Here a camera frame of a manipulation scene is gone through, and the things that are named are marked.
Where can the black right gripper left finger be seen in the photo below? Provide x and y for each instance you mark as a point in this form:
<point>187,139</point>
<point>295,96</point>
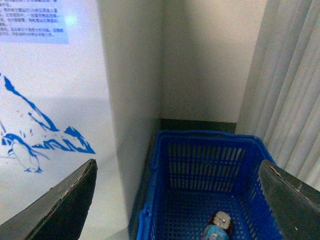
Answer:
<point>59,214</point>

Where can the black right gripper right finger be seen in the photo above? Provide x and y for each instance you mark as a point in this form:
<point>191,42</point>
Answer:
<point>294,204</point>

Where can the white curtain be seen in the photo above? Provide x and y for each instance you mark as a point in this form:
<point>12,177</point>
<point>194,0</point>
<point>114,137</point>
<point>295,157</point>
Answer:
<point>281,103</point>

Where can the blue plastic basket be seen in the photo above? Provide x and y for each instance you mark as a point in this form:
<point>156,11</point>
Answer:
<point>196,173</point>

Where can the white blue chest freezer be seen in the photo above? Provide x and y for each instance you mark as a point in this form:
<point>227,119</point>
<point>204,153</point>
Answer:
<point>55,114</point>

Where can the grey instruction sticker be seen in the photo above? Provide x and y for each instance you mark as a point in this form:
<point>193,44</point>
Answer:
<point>33,21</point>

